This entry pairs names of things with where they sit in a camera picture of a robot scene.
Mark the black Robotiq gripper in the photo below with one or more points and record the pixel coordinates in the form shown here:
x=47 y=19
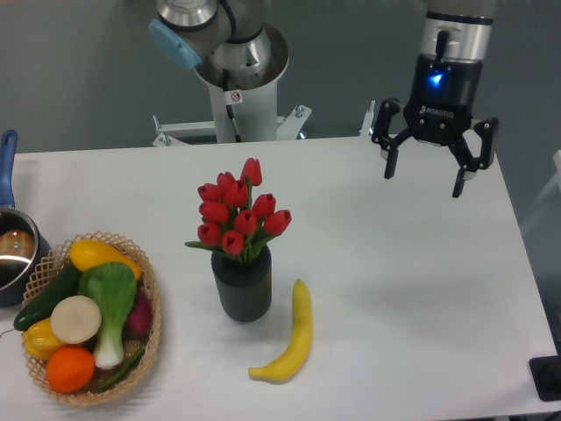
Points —
x=439 y=111

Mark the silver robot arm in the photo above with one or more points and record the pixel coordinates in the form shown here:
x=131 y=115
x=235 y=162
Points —
x=186 y=32

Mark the dark grey ribbed vase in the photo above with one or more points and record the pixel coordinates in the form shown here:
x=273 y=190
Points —
x=244 y=292

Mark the red tulip bouquet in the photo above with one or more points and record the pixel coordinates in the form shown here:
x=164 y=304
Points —
x=235 y=225

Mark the black device at edge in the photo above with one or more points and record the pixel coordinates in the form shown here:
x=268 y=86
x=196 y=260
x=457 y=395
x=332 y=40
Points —
x=546 y=377

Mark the yellow banana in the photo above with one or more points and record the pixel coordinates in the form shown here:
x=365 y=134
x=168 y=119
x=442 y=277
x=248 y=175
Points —
x=288 y=364

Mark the purple sweet potato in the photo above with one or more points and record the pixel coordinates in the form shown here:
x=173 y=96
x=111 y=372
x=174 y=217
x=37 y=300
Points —
x=140 y=318

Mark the green bok choy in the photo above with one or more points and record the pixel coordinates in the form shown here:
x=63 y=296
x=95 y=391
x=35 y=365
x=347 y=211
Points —
x=112 y=286

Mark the yellow squash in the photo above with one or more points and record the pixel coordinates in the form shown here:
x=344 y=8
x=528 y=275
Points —
x=89 y=253

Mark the green bean pod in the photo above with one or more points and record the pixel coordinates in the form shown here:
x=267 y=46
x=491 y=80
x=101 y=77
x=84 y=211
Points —
x=122 y=372

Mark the woven wicker basket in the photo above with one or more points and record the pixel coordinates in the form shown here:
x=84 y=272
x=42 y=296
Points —
x=141 y=336

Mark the green cucumber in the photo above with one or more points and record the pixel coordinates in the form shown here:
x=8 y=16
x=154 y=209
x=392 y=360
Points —
x=64 y=285

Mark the orange fruit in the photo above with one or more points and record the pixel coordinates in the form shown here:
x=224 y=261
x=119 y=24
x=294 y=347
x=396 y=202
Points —
x=70 y=368

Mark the yellow bell pepper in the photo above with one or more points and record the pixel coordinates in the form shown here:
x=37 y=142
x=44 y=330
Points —
x=40 y=342

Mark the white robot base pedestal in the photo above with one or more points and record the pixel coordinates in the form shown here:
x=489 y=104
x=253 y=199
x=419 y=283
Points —
x=242 y=82

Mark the white metal base frame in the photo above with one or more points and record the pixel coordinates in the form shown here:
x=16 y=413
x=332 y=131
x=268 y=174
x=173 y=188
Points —
x=184 y=129

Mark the blue handled saucepan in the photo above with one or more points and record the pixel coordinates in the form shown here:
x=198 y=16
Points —
x=22 y=244

